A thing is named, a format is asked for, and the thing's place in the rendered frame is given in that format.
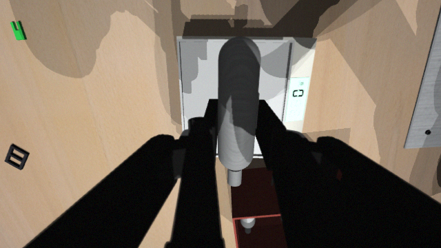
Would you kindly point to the dark red open box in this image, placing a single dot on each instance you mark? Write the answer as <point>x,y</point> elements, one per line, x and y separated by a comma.
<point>256,198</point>

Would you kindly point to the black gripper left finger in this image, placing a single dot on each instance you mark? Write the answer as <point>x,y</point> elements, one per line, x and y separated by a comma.
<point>119,210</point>

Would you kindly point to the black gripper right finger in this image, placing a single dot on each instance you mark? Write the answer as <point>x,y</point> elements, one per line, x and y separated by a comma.
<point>369,207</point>

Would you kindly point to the green u-shaped clip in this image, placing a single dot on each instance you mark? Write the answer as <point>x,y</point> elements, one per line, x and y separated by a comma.
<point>19,34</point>

